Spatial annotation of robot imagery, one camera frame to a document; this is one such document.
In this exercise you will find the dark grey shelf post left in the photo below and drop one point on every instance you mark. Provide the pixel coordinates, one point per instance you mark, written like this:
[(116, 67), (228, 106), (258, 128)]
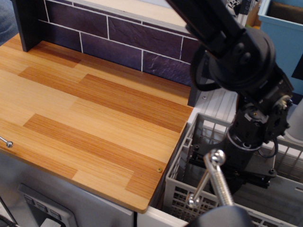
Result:
[(29, 16)]

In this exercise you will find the white sink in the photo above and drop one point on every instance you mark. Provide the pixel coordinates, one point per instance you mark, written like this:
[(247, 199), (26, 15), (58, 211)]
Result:
[(219, 104)]

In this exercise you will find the grey plastic drying rack basket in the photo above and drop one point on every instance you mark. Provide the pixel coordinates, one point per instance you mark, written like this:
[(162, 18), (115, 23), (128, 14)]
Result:
[(279, 205)]

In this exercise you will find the light blue box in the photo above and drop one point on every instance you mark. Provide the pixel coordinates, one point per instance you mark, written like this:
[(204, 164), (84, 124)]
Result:
[(282, 21)]

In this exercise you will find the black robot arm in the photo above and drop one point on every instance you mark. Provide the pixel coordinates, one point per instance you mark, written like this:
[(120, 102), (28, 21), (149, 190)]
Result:
[(242, 60)]

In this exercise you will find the grey faucet base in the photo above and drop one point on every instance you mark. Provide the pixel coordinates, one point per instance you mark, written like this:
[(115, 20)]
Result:
[(295, 132)]

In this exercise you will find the small silver clamp handle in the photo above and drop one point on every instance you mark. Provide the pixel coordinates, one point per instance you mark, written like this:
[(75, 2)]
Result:
[(9, 144)]

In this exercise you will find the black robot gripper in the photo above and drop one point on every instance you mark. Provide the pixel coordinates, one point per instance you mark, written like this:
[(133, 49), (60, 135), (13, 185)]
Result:
[(241, 166)]

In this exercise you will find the grey control panel with buttons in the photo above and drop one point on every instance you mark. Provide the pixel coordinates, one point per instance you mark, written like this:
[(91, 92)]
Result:
[(42, 207)]

